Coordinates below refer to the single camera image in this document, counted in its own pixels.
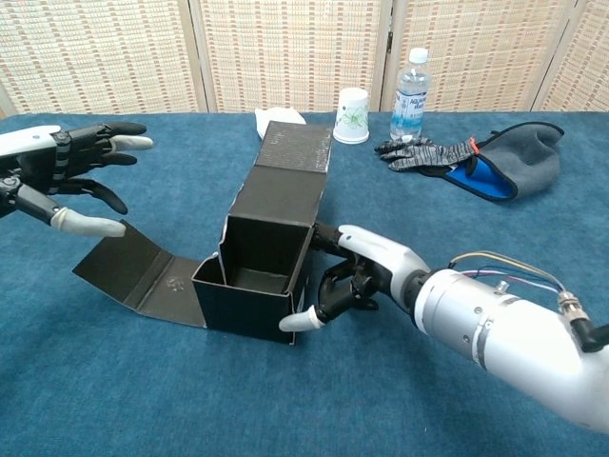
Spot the white paper cup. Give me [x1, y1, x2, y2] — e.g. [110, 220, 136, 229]
[332, 87, 371, 145]

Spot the white plastic packet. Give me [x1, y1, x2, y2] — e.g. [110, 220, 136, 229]
[254, 107, 308, 140]

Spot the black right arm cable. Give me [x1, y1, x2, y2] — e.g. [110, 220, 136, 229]
[556, 292, 609, 354]

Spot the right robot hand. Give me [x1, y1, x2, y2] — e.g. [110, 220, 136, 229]
[278, 223, 432, 333]

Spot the woven bamboo folding screen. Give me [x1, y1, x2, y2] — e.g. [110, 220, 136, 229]
[0, 0, 609, 119]

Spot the grey striped knit glove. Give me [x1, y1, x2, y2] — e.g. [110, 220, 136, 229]
[373, 136, 479, 173]

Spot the coloured wire bundle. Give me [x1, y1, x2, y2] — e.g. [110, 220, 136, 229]
[449, 250, 568, 297]

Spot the clear water bottle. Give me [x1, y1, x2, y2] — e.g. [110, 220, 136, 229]
[389, 47, 432, 143]

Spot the black paper box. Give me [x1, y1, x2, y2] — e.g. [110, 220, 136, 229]
[71, 120, 334, 347]

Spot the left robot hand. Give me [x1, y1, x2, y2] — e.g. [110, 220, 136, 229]
[0, 122, 155, 238]

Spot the grey blue-lined beanie hat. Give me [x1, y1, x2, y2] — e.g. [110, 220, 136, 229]
[418, 121, 566, 202]

